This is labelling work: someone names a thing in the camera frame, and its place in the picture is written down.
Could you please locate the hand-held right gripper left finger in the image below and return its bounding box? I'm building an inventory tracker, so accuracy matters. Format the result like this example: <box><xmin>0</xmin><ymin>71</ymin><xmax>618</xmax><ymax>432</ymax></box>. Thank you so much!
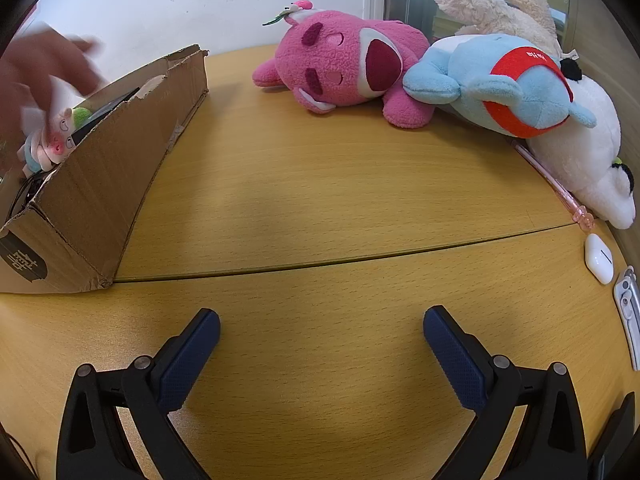
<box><xmin>56</xmin><ymin>308</ymin><xmax>221</xmax><ymax>480</ymax></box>

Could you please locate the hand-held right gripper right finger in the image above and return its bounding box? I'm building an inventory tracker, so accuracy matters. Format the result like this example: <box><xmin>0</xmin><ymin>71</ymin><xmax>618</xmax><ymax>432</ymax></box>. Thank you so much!
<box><xmin>422</xmin><ymin>305</ymin><xmax>588</xmax><ymax>480</ymax></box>

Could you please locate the brown cardboard box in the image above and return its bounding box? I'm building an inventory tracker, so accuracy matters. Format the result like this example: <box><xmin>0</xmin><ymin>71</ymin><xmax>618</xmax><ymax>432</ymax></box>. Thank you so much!
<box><xmin>0</xmin><ymin>44</ymin><xmax>210</xmax><ymax>295</ymax></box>

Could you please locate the pink and teal pig plush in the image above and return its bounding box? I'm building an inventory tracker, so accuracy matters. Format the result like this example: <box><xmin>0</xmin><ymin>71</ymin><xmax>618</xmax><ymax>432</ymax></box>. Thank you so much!
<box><xmin>15</xmin><ymin>105</ymin><xmax>93</xmax><ymax>173</ymax></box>

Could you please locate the black product box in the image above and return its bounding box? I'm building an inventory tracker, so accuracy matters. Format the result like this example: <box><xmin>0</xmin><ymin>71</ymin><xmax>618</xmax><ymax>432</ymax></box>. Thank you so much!
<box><xmin>70</xmin><ymin>87</ymin><xmax>141</xmax><ymax>146</ymax></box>

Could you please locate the wooden desktop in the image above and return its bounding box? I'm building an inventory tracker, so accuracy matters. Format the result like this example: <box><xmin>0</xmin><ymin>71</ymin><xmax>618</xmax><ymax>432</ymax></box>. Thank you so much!
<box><xmin>0</xmin><ymin>44</ymin><xmax>640</xmax><ymax>480</ymax></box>

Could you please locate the person's left hand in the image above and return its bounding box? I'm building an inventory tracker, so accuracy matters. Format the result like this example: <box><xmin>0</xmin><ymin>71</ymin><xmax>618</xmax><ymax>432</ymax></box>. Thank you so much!
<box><xmin>0</xmin><ymin>24</ymin><xmax>108</xmax><ymax>181</ymax></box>

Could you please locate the white earbud case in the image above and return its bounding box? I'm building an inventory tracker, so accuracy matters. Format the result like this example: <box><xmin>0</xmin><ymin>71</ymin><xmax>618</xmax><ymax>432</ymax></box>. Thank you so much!
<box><xmin>584</xmin><ymin>233</ymin><xmax>615</xmax><ymax>286</ymax></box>

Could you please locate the white and silver tool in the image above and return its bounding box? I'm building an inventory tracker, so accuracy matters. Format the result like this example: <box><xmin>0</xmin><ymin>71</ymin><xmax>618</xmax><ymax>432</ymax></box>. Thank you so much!
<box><xmin>613</xmin><ymin>267</ymin><xmax>640</xmax><ymax>371</ymax></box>

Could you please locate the pink pen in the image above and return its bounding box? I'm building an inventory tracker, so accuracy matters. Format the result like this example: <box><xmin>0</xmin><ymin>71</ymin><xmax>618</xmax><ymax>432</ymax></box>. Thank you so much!
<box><xmin>512</xmin><ymin>141</ymin><xmax>596</xmax><ymax>233</ymax></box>

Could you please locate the white plush with black patches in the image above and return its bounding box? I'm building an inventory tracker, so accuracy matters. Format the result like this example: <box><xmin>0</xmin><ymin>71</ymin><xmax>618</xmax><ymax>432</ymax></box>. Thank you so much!
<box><xmin>525</xmin><ymin>57</ymin><xmax>637</xmax><ymax>231</ymax></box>

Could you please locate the light blue and red plush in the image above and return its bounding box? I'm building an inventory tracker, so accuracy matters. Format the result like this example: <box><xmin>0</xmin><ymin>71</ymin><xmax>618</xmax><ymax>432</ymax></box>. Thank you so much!
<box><xmin>402</xmin><ymin>34</ymin><xmax>598</xmax><ymax>140</ymax></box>

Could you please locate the pink bear plush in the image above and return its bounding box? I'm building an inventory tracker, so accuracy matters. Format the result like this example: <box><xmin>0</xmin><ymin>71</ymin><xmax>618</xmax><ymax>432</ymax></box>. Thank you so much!
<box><xmin>251</xmin><ymin>0</ymin><xmax>431</xmax><ymax>130</ymax></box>

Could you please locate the cream fluffy plush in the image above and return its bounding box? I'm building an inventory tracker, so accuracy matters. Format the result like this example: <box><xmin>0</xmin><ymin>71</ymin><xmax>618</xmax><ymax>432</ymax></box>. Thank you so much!
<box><xmin>434</xmin><ymin>0</ymin><xmax>581</xmax><ymax>58</ymax></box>

